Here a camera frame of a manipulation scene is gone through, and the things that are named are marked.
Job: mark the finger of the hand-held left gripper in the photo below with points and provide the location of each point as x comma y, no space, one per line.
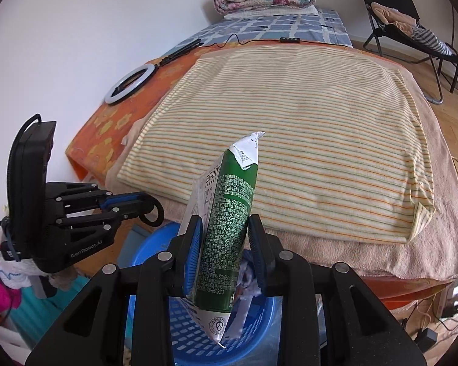
131,214
126,200

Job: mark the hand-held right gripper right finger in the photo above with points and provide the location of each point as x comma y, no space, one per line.
256,251

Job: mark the green white milk carton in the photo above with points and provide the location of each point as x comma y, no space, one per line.
225,217

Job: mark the grey striped garment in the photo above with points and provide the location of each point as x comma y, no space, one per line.
431,40

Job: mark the blue plaid bedsheet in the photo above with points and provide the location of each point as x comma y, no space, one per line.
271,26

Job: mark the striped cream blanket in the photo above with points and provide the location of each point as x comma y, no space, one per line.
309,122

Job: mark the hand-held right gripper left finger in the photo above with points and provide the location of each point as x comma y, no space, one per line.
192,251

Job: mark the black power adapter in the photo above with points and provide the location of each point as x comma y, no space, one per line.
427,334

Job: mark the striped towel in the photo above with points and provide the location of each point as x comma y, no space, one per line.
366,259

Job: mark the person's left hand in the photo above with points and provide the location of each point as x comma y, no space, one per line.
63,279

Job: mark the beige garment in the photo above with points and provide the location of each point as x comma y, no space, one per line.
393,17

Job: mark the blue plastic basket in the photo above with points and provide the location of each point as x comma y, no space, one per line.
152,244

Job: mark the teal cloth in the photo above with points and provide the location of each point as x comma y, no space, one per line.
45,312

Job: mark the orange floral bedsheet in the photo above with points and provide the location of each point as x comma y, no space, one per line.
107,129

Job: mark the white pillow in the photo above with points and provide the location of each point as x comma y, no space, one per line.
267,12

